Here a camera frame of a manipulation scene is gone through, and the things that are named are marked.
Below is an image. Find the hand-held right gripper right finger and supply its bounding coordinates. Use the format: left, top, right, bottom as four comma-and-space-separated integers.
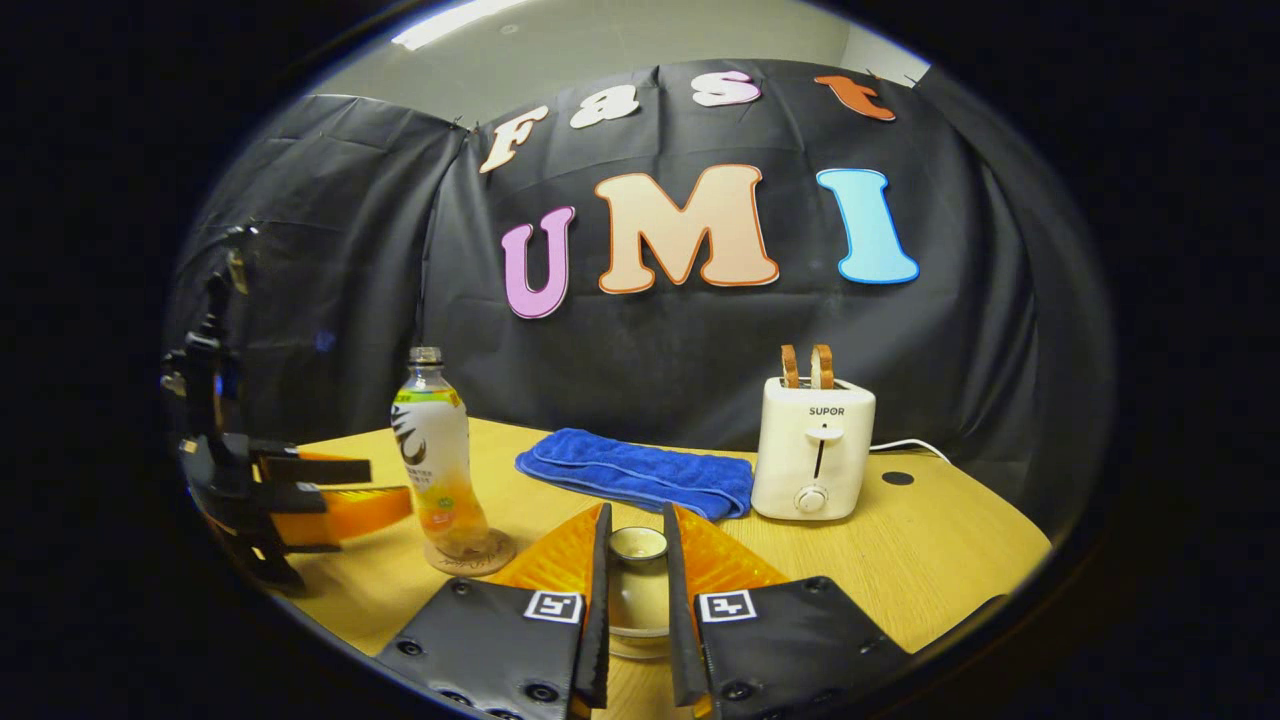
663, 502, 913, 720

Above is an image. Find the clear water bottle white label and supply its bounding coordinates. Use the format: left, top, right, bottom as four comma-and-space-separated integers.
390, 346, 491, 559

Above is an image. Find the white power cable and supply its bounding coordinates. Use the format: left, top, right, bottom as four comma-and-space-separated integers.
868, 438, 951, 467

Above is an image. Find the round cork coaster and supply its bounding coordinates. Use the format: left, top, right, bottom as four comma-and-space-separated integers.
424, 530, 518, 578

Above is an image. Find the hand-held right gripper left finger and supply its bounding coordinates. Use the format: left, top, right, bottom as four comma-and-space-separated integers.
375, 502, 613, 720

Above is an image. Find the blue towel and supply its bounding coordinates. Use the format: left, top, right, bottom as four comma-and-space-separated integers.
515, 428, 755, 523

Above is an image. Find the cream teacup lid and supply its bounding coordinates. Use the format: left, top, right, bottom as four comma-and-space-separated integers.
608, 526, 670, 637

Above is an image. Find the white toaster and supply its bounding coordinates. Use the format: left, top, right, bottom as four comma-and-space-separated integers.
750, 377, 877, 522

